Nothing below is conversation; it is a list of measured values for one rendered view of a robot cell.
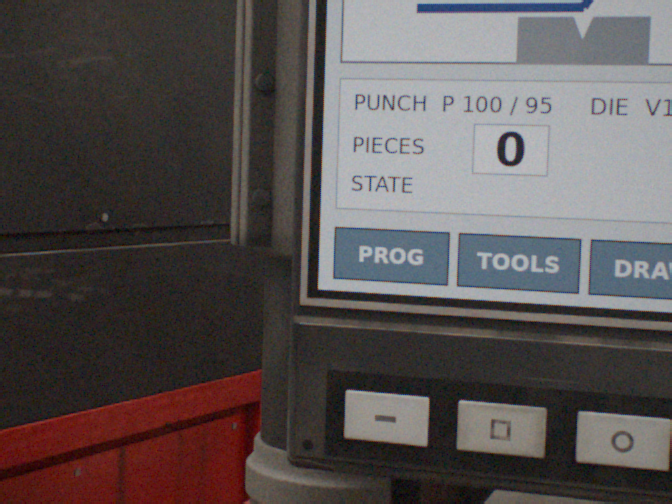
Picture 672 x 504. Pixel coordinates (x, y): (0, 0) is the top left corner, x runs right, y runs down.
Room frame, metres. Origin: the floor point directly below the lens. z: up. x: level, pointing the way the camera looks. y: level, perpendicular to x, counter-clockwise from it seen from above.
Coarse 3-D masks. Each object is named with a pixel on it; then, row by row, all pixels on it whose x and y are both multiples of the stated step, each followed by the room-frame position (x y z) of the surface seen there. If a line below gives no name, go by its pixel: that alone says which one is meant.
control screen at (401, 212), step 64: (384, 0) 0.54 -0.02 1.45; (448, 0) 0.53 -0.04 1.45; (512, 0) 0.52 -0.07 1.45; (576, 0) 0.52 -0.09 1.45; (640, 0) 0.51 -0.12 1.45; (384, 64) 0.54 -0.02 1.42; (448, 64) 0.53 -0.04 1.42; (512, 64) 0.52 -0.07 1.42; (576, 64) 0.52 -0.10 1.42; (640, 64) 0.51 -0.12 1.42; (384, 128) 0.54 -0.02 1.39; (448, 128) 0.53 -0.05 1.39; (576, 128) 0.52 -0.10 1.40; (640, 128) 0.51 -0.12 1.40; (384, 192) 0.54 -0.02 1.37; (448, 192) 0.53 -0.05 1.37; (512, 192) 0.52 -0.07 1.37; (576, 192) 0.52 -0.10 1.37; (640, 192) 0.51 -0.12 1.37; (320, 256) 0.55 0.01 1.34; (384, 256) 0.54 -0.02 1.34; (448, 256) 0.53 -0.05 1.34; (512, 256) 0.52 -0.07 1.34; (576, 256) 0.51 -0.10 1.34; (640, 256) 0.51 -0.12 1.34
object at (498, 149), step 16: (480, 128) 0.53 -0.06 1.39; (496, 128) 0.53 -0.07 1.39; (512, 128) 0.52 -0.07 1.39; (528, 128) 0.52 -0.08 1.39; (544, 128) 0.52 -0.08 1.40; (480, 144) 0.53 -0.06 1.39; (496, 144) 0.53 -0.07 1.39; (512, 144) 0.52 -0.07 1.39; (528, 144) 0.52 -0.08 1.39; (544, 144) 0.52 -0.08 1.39; (480, 160) 0.53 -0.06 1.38; (496, 160) 0.53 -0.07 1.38; (512, 160) 0.52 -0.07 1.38; (528, 160) 0.52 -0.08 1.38; (544, 160) 0.52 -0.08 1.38; (544, 176) 0.52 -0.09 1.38
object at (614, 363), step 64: (320, 0) 0.55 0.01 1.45; (320, 64) 0.55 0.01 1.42; (320, 128) 0.55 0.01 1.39; (320, 192) 0.55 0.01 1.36; (320, 320) 0.55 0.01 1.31; (384, 320) 0.54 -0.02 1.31; (448, 320) 0.53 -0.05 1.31; (512, 320) 0.52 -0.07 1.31; (576, 320) 0.51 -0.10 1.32; (640, 320) 0.51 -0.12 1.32; (320, 384) 0.54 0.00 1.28; (384, 384) 0.54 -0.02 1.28; (448, 384) 0.53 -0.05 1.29; (512, 384) 0.52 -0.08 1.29; (576, 384) 0.51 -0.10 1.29; (640, 384) 0.50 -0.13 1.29; (320, 448) 0.54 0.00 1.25; (384, 448) 0.54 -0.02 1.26; (448, 448) 0.53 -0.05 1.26; (512, 448) 0.52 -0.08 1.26; (576, 448) 0.51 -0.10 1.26; (640, 448) 0.50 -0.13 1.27
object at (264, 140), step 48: (240, 0) 0.69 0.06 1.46; (288, 0) 0.68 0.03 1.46; (240, 48) 0.69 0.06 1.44; (288, 48) 0.67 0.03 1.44; (240, 96) 0.69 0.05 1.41; (288, 96) 0.67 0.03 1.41; (240, 144) 0.69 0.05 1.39; (288, 144) 0.67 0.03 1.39; (240, 192) 0.69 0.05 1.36; (288, 192) 0.67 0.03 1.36; (240, 240) 0.68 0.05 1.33; (288, 240) 0.67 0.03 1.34; (288, 288) 0.68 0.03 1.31; (288, 336) 0.68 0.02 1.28; (288, 480) 0.67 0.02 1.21; (336, 480) 0.66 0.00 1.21; (384, 480) 0.67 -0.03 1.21
